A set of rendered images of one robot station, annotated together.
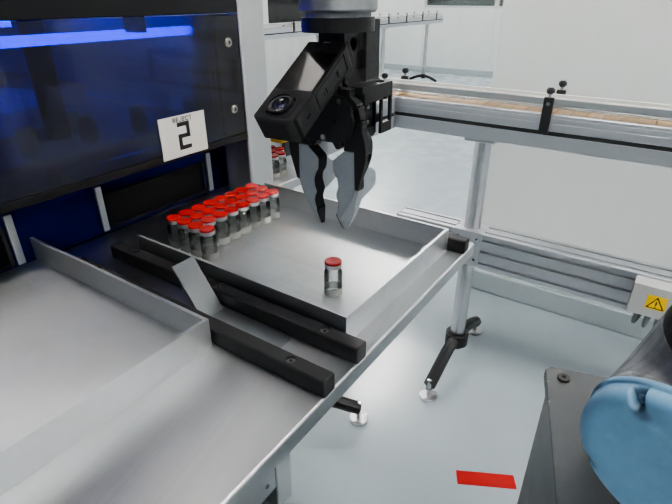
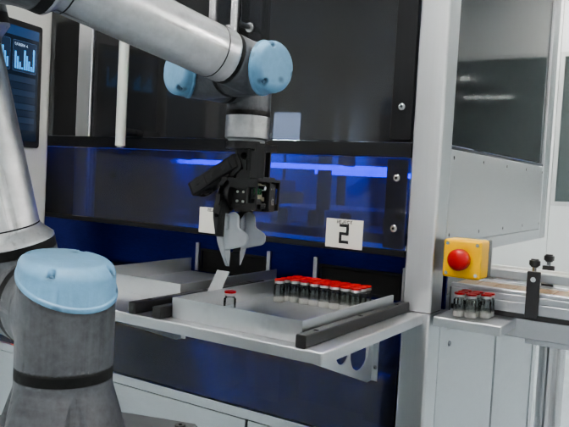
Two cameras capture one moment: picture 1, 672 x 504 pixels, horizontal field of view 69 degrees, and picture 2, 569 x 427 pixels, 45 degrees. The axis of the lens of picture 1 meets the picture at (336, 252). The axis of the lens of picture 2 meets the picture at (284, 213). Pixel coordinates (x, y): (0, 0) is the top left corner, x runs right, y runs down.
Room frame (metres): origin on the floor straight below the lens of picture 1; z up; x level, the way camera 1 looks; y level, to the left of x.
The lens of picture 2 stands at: (0.55, -1.18, 1.13)
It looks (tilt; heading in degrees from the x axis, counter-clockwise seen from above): 3 degrees down; 88
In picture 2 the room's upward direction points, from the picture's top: 3 degrees clockwise
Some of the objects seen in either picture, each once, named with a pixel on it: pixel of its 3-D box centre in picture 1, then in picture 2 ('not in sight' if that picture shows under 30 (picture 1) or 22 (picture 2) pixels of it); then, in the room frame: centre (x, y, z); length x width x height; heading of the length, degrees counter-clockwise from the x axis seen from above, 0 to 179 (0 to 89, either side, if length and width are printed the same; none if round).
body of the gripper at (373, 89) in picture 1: (342, 81); (248, 177); (0.53, -0.01, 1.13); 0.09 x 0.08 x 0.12; 146
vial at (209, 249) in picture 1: (208, 243); (278, 290); (0.60, 0.17, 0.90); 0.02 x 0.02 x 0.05
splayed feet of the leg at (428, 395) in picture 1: (455, 346); not in sight; (1.44, -0.43, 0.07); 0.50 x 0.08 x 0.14; 146
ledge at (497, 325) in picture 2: (271, 175); (477, 320); (0.99, 0.13, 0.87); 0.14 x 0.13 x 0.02; 56
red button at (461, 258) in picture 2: not in sight; (459, 259); (0.93, 0.07, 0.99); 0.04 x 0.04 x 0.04; 56
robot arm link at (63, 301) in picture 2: not in sight; (63, 307); (0.32, -0.34, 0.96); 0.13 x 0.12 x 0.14; 130
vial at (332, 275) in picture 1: (333, 278); (229, 304); (0.51, 0.00, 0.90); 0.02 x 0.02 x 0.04
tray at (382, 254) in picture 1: (295, 243); (289, 305); (0.61, 0.06, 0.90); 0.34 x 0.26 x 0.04; 55
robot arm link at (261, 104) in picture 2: not in sight; (248, 83); (0.52, 0.00, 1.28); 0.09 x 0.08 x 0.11; 40
